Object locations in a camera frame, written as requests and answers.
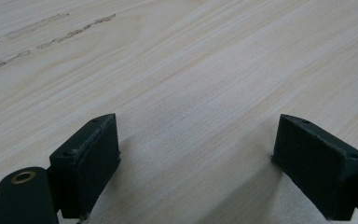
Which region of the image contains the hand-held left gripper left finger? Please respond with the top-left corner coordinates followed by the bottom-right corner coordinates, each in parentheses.
top-left (48, 113), bottom-right (121, 220)

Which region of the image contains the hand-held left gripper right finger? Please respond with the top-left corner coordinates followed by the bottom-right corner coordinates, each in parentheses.
top-left (271, 113), bottom-right (358, 222)

